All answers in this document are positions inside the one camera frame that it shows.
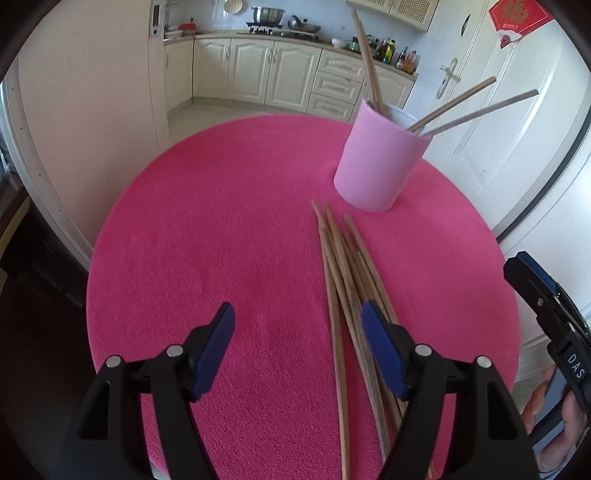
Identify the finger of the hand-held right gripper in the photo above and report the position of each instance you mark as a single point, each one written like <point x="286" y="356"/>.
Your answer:
<point x="526" y="281"/>

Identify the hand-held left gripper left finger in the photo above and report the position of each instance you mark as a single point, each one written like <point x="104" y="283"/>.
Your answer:
<point x="214" y="350"/>

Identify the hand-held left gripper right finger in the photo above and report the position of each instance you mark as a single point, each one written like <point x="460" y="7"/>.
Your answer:
<point x="381" y="350"/>

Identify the bunch of wooden chopsticks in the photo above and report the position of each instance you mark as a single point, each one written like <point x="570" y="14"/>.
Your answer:
<point x="341" y="295"/>

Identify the pink cup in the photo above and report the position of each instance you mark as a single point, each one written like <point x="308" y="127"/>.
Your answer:
<point x="374" y="161"/>

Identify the person's right hand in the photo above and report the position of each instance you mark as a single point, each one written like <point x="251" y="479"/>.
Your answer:
<point x="575" y="427"/>

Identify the pink round table mat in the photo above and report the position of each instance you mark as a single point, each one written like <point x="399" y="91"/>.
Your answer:
<point x="207" y="230"/>

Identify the white hinged door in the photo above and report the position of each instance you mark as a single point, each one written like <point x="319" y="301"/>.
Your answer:
<point x="498" y="138"/>

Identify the row of condiment bottles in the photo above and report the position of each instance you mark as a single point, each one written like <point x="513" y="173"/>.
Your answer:
<point x="397" y="55"/>

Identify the red paper poster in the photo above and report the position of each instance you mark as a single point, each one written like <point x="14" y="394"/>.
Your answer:
<point x="519" y="16"/>

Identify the white sliding door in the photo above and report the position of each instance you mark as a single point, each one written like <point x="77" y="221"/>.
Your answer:
<point x="83" y="115"/>

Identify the cream base cabinets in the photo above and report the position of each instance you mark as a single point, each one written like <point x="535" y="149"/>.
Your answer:
<point x="258" y="69"/>

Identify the green electric cooker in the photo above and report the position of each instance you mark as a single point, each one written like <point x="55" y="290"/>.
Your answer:
<point x="355" y="46"/>

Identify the white bowl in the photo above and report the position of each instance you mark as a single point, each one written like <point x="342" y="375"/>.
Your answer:
<point x="338" y="43"/>

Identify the stack of white dishes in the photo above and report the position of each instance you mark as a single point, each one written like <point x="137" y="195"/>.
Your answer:
<point x="172" y="32"/>

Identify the red bowl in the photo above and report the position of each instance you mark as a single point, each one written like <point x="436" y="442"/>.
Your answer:
<point x="187" y="27"/>

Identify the gas stove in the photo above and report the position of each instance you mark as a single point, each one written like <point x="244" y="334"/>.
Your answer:
<point x="277" y="31"/>

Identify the black wok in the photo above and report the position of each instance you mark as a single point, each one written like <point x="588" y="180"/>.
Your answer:
<point x="304" y="25"/>

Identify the metal door latch plate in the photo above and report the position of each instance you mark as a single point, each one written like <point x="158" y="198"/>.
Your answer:
<point x="156" y="19"/>

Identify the steel stockpot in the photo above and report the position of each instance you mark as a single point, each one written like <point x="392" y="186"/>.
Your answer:
<point x="268" y="15"/>

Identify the cream lattice-door wall cabinet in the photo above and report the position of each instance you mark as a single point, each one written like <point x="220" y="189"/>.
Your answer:
<point x="406" y="11"/>

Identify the round wall plate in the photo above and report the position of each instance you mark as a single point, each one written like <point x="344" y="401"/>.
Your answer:
<point x="233" y="5"/>

